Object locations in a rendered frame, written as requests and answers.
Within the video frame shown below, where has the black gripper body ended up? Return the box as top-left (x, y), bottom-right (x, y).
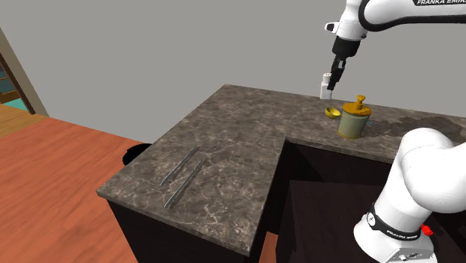
top-left (331, 36), bottom-right (362, 61)

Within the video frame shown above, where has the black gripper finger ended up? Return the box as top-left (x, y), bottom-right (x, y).
top-left (329, 55), bottom-right (341, 76)
top-left (327, 58), bottom-right (347, 92)

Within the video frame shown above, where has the white plastic bottle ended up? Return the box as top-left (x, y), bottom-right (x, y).
top-left (320, 72), bottom-right (333, 100)

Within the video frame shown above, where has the green jar with yellow pump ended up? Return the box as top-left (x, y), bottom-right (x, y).
top-left (336, 95), bottom-right (373, 140)

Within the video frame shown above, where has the grey metal knife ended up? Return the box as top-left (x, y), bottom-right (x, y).
top-left (164, 159), bottom-right (208, 211)
top-left (160, 146), bottom-right (202, 187)

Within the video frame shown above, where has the black round bin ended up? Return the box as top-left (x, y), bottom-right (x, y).
top-left (122, 143), bottom-right (152, 167)

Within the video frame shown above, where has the brown door frame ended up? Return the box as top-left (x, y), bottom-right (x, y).
top-left (0, 27), bottom-right (50, 117)

